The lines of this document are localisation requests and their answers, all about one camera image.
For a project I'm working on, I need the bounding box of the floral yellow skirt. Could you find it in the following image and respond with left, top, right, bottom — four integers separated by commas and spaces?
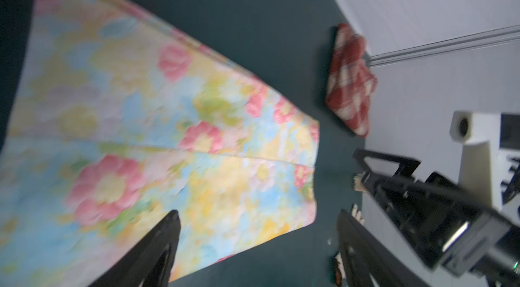
1, 0, 319, 286

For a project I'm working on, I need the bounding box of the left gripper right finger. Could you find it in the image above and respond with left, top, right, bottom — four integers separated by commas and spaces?
337, 209, 428, 287

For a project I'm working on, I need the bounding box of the red plaid skirt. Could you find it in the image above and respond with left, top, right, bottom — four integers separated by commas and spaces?
325, 23, 377, 138

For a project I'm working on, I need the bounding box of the small jar black lid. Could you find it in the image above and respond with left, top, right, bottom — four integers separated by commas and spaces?
353, 173, 368, 193

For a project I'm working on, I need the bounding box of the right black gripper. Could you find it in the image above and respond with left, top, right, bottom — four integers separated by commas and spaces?
353, 149, 519, 286

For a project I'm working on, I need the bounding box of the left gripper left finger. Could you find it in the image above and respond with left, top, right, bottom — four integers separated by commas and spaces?
90, 210, 181, 287

